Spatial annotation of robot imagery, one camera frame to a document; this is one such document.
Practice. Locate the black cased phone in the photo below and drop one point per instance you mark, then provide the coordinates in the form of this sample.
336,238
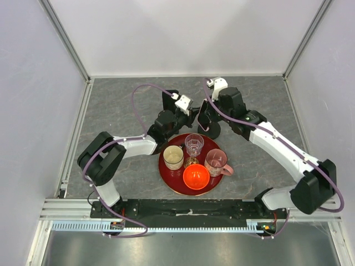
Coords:
168,103

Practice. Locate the clear faceted glass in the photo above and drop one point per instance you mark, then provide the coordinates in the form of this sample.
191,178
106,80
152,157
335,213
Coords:
194,144

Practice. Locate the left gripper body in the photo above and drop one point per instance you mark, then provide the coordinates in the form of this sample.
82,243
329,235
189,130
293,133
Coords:
183,119

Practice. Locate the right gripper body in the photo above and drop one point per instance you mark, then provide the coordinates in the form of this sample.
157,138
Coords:
218,116

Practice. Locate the pink ghost mug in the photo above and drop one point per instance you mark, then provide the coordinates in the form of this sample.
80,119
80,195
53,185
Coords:
216,163

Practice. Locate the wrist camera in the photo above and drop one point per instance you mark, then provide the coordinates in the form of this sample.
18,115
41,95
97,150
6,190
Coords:
182,102
217,84

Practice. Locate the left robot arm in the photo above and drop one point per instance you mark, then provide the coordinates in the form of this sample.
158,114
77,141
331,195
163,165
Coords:
101,159

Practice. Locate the black round-base clamp stand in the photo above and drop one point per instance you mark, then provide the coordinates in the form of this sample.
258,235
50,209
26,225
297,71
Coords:
213,132

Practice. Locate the cream ceramic cup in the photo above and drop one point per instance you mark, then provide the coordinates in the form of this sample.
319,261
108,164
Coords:
173,157

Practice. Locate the pink cased phone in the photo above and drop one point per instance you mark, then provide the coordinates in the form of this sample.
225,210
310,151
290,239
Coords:
203,120

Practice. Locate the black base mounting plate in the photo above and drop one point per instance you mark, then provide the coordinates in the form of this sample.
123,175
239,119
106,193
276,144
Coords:
195,211

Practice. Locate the orange bowl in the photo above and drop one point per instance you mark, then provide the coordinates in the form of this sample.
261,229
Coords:
196,177

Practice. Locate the grey slotted cable duct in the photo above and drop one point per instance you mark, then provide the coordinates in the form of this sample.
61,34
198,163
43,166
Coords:
113,227

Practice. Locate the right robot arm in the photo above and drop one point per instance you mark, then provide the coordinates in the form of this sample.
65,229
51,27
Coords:
315,181

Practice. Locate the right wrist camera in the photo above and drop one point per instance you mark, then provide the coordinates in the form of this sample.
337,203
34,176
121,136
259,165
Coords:
217,84

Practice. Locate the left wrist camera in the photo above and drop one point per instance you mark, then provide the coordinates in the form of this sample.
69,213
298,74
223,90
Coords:
182,102

